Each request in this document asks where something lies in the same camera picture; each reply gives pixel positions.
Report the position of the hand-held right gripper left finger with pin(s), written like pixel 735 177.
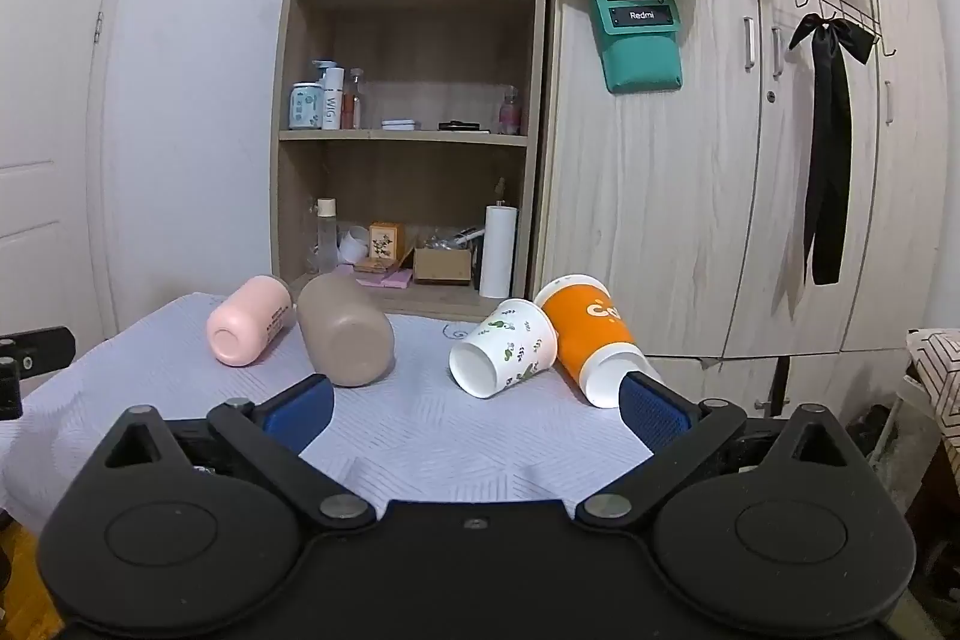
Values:
pixel 300 413

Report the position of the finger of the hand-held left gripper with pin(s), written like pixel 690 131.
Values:
pixel 41 349

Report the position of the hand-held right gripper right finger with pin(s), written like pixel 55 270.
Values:
pixel 654 416

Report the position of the taupe cup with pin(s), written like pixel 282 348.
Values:
pixel 345 332

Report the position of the pink cup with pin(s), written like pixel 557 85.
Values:
pixel 247 325

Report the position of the orange paper cup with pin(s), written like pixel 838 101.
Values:
pixel 592 325

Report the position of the white cup with green print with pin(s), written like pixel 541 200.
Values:
pixel 510 340

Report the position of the white textured table cloth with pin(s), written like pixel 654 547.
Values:
pixel 450 437

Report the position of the pink note pad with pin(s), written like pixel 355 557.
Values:
pixel 390 280

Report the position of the clear bottle with beige cap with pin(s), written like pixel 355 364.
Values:
pixel 325 239

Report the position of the yellow floral print box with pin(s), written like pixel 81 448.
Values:
pixel 386 242

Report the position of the small cardboard box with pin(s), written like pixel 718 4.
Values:
pixel 442 266

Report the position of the light wood wardrobe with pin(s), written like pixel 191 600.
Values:
pixel 660 197

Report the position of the white paper towel roll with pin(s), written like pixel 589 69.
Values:
pixel 497 254

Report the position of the white door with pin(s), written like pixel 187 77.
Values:
pixel 45 85

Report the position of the geometric patterned box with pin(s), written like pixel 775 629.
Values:
pixel 937 385

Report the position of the white flat tin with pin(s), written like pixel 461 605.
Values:
pixel 398 124

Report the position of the teal label jar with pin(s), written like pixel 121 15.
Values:
pixel 304 108

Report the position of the black ribbon bow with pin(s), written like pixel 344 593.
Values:
pixel 829 160

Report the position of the red liquid bottle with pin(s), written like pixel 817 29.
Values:
pixel 352 104

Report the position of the white pump bottle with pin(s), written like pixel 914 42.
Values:
pixel 331 100

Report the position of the black flat case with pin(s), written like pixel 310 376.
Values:
pixel 459 126

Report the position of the pink bottle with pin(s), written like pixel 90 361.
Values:
pixel 510 117

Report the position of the teal pouch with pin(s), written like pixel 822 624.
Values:
pixel 641 59

